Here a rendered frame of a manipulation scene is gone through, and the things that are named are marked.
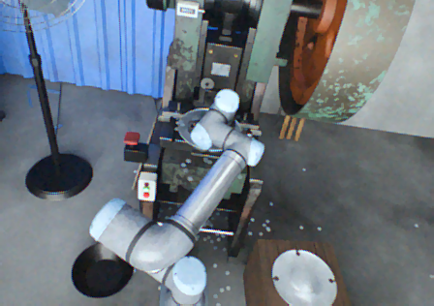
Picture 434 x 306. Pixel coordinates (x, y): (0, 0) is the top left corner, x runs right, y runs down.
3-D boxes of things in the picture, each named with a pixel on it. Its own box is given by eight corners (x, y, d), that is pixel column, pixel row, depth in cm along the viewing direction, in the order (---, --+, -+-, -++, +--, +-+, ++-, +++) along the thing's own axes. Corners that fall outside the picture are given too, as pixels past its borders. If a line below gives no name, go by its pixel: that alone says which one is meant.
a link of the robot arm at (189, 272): (191, 313, 124) (195, 294, 115) (160, 290, 128) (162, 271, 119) (209, 286, 132) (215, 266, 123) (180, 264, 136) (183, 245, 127)
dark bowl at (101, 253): (126, 307, 175) (126, 301, 170) (63, 300, 173) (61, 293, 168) (139, 252, 197) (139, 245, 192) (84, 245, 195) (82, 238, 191)
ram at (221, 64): (231, 112, 155) (244, 50, 135) (196, 107, 154) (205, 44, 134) (232, 90, 167) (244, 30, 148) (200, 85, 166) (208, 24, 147)
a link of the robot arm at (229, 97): (209, 101, 109) (224, 81, 112) (205, 117, 119) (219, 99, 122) (231, 114, 108) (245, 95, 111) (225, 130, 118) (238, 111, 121)
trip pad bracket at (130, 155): (145, 181, 167) (145, 151, 154) (124, 178, 167) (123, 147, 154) (147, 171, 172) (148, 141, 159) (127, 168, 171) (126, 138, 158)
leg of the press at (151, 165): (150, 253, 198) (157, 129, 138) (130, 250, 197) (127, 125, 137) (174, 142, 266) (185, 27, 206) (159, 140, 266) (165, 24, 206)
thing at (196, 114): (182, 106, 171) (182, 104, 171) (241, 114, 173) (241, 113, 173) (173, 145, 150) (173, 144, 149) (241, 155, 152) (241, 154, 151)
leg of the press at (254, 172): (246, 265, 201) (293, 149, 141) (226, 262, 200) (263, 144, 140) (244, 153, 270) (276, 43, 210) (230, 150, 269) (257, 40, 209)
